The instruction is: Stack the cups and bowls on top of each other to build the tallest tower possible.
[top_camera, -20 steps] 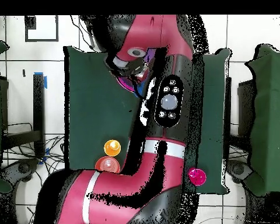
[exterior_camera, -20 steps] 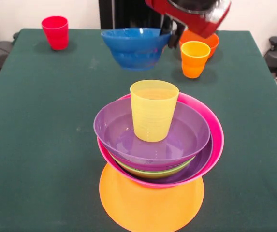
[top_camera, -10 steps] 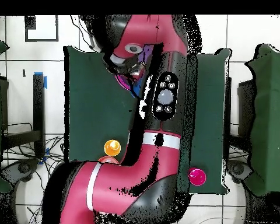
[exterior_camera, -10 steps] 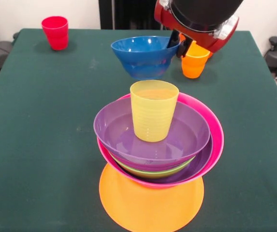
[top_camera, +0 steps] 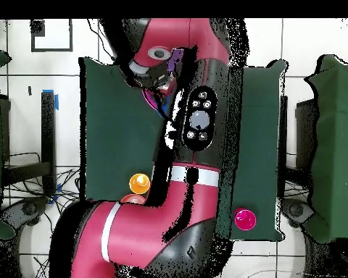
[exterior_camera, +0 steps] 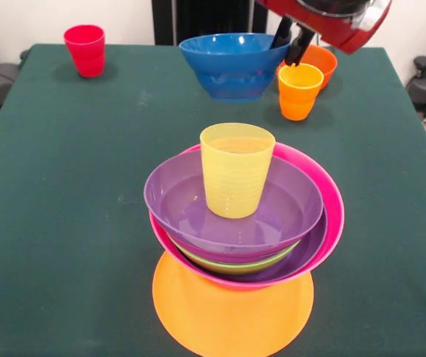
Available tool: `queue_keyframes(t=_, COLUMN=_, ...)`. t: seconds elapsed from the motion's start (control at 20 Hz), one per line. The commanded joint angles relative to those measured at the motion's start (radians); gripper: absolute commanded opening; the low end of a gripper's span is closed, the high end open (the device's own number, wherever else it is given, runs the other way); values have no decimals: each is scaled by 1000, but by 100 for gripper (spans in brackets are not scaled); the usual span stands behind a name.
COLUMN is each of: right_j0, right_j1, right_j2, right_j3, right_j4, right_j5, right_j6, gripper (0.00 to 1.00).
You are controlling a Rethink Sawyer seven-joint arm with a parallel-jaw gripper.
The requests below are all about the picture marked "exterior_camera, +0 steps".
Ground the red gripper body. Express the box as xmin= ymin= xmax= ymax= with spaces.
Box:
xmin=255 ymin=0 xmax=394 ymax=56

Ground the orange plastic cup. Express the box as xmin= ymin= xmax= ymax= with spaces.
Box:
xmin=277 ymin=62 xmax=325 ymax=122

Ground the light green plastic bowl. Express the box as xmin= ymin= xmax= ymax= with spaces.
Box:
xmin=167 ymin=237 xmax=301 ymax=277

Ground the yellow plastic cup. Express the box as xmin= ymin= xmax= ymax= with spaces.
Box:
xmin=199 ymin=123 xmax=277 ymax=219

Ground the small red-orange plastic bowl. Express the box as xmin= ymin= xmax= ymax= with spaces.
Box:
xmin=277 ymin=45 xmax=338 ymax=91

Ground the dark green tablecloth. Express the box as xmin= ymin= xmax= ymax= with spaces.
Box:
xmin=0 ymin=43 xmax=426 ymax=357

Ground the large orange plastic bowl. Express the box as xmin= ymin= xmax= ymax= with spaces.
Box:
xmin=152 ymin=251 xmax=314 ymax=357

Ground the blue plastic bowl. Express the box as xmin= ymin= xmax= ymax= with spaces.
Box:
xmin=178 ymin=33 xmax=294 ymax=103

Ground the purple plastic bowl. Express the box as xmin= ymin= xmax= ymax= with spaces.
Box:
xmin=230 ymin=208 xmax=329 ymax=283
xmin=143 ymin=150 xmax=325 ymax=263

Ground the large pink plastic bowl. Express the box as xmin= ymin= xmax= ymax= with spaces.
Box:
xmin=149 ymin=141 xmax=346 ymax=292

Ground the red plastic cup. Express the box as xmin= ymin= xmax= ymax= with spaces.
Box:
xmin=63 ymin=24 xmax=106 ymax=79

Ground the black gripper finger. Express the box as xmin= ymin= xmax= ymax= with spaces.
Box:
xmin=269 ymin=16 xmax=294 ymax=50
xmin=285 ymin=28 xmax=316 ymax=67

